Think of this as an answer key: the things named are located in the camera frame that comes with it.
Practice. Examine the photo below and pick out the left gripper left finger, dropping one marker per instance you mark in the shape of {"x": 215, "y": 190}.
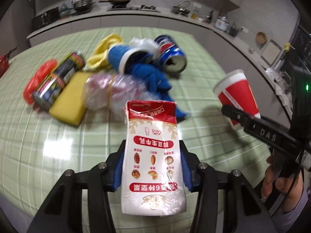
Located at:
{"x": 105, "y": 177}

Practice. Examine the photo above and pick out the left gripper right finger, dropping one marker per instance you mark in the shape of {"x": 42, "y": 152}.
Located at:
{"x": 201, "y": 178}

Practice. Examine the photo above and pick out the white red milk pouch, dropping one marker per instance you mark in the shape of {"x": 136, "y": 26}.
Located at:
{"x": 152, "y": 177}

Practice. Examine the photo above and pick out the red paper cup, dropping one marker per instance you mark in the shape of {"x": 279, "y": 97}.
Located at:
{"x": 234, "y": 90}

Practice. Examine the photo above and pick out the yellow sponge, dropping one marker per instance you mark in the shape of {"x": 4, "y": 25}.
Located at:
{"x": 68, "y": 107}

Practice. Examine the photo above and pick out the clear plastic bag red print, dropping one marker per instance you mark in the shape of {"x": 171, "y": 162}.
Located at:
{"x": 113, "y": 91}

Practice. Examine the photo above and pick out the black yellow tin can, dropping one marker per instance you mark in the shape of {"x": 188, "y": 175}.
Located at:
{"x": 51, "y": 87}

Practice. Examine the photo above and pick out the blue microfiber cloth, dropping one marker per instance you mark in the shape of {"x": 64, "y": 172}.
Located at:
{"x": 154, "y": 79}

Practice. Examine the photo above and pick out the yellow cloth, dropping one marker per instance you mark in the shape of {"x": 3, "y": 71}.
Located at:
{"x": 99, "y": 59}

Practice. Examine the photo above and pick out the blue white paper cup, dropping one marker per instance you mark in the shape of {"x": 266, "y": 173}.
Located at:
{"x": 121, "y": 57}

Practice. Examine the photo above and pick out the blue pepsi can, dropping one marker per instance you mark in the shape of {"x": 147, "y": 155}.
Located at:
{"x": 172, "y": 59}

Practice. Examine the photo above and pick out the white tissue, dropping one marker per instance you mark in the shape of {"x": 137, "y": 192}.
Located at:
{"x": 148, "y": 45}

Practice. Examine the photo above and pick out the right hand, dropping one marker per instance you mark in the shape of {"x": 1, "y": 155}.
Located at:
{"x": 283, "y": 185}

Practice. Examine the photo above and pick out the green checked tablecloth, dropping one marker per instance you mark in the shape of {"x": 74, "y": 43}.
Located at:
{"x": 36, "y": 148}

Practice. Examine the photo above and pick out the white cutting board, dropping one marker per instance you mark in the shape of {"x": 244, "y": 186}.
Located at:
{"x": 271, "y": 52}

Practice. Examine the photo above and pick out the round woven basket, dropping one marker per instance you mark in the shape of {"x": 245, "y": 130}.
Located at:
{"x": 261, "y": 38}

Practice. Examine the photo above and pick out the utensil holder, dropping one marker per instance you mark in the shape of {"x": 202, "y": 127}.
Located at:
{"x": 234, "y": 30}

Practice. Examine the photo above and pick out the white rice cooker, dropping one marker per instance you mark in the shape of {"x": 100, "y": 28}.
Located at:
{"x": 222, "y": 23}

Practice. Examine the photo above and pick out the red pot on table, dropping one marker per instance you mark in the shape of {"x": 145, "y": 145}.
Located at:
{"x": 4, "y": 61}

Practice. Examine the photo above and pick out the oil bottle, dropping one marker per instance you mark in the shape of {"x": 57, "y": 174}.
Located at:
{"x": 194, "y": 14}

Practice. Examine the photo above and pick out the gas stove top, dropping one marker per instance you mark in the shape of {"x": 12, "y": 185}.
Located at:
{"x": 139, "y": 8}

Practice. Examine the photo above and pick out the green ceramic jar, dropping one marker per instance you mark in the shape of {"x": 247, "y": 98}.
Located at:
{"x": 64, "y": 11}

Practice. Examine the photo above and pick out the black microwave oven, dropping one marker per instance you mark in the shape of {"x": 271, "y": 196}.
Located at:
{"x": 46, "y": 18}

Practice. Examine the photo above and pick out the steel pot with lid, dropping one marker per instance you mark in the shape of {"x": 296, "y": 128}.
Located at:
{"x": 83, "y": 6}

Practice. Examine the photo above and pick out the wok on stove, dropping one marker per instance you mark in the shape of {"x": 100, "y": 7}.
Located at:
{"x": 116, "y": 3}

